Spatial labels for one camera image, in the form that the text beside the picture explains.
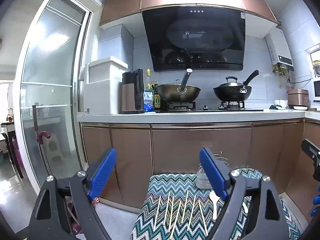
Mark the rose gold thermos jug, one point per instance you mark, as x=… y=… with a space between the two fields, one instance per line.
x=128 y=95

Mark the yellow label oil bottle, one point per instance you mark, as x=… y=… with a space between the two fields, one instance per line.
x=157 y=100

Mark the sliding glass door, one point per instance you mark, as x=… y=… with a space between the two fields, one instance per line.
x=50 y=67

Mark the blue and white salt bag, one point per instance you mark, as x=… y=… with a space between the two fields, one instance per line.
x=148 y=102

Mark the zigzag patterned cloth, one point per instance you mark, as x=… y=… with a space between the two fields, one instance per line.
x=170 y=185

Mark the row of wooden chopsticks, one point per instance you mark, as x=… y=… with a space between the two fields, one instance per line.
x=185 y=205

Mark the white storage box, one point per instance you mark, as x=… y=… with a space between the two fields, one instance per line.
x=100 y=97

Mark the pink plastic object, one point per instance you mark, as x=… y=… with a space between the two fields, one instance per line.
x=75 y=226

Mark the beige plastic stool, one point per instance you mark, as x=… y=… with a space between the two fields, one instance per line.
x=55 y=152

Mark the black range hood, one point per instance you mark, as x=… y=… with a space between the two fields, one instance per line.
x=195 y=42

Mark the black gas stove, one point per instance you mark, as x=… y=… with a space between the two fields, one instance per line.
x=207 y=109

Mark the white water heater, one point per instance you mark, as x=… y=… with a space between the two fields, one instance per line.
x=278 y=45

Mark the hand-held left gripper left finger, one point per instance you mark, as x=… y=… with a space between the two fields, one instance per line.
x=102 y=172

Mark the rose gold rice cooker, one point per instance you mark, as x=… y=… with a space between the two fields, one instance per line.
x=297 y=97

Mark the white microwave oven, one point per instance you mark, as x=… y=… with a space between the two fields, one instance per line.
x=317 y=90

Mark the black wok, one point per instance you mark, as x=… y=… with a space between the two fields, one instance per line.
x=232 y=93

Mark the brown lower kitchen cabinets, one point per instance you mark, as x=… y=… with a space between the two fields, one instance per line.
x=130 y=155

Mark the black pan lid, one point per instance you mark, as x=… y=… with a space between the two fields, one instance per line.
x=231 y=81

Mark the brown upper kitchen cabinets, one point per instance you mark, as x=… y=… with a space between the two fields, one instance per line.
x=120 y=7

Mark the white plastic spoon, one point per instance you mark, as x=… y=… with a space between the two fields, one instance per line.
x=245 y=207
x=214 y=200

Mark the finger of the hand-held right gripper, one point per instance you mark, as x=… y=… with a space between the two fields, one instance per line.
x=312 y=155
x=316 y=206

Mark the white dish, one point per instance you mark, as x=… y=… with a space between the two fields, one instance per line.
x=300 y=108

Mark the yellowish jar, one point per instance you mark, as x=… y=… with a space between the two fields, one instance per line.
x=316 y=68

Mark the tall bottle with yellow cap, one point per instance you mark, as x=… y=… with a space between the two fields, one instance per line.
x=148 y=76

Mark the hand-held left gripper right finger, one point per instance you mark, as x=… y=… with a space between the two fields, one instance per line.
x=212 y=172

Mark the brown kitchen cabinets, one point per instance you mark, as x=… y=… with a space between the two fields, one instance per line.
x=120 y=7
x=130 y=155

